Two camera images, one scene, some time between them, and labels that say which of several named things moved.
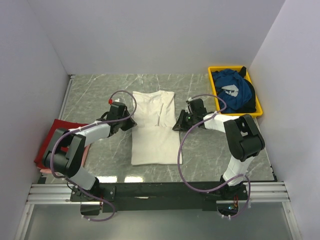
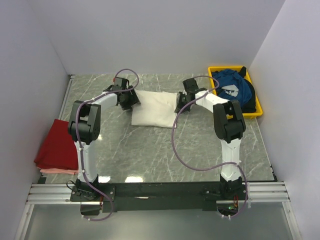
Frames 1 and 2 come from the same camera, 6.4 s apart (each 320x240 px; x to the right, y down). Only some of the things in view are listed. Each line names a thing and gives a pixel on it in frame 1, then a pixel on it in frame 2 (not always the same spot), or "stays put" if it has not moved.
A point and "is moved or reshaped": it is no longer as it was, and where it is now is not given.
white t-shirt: x=155 y=140 is moved or reshaped
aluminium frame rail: x=258 y=192 stays put
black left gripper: x=131 y=123 to x=133 y=101
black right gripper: x=180 y=125 to x=180 y=107
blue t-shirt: x=232 y=88 stays put
